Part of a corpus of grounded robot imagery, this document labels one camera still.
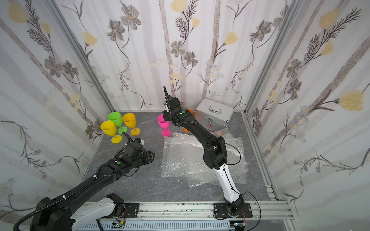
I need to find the orange glass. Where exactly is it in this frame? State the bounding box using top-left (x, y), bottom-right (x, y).
top-left (182, 109), bottom-right (194, 132)

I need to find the pink glass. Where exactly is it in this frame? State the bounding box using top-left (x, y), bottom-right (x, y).
top-left (157, 114), bottom-right (172, 137)

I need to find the amber glass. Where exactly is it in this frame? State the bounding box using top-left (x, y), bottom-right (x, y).
top-left (122, 113), bottom-right (141, 136)

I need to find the yellow glass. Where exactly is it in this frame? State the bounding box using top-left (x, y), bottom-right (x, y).
top-left (100, 120), bottom-right (122, 144)

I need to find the green plastic wine glass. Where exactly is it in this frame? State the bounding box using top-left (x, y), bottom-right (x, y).
top-left (108, 112), bottom-right (128, 134)

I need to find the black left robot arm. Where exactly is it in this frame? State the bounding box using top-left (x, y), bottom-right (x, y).
top-left (13, 141), bottom-right (155, 231)

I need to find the silver aluminium first aid case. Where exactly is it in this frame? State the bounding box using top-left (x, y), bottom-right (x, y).
top-left (195, 98), bottom-right (235, 131)

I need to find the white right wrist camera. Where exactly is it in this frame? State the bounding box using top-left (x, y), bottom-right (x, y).
top-left (165, 97), bottom-right (171, 112)

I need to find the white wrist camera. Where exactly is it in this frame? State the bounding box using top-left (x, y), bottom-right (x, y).
top-left (134, 138), bottom-right (145, 145)
top-left (165, 97), bottom-right (171, 112)

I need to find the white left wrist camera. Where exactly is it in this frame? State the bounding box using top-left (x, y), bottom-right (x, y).
top-left (134, 138), bottom-right (145, 145)

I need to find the black corrugated cable conduit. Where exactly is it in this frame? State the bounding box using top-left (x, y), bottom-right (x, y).
top-left (13, 176), bottom-right (97, 231)

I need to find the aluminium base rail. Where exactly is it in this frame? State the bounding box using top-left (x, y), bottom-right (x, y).
top-left (76, 201), bottom-right (299, 231)

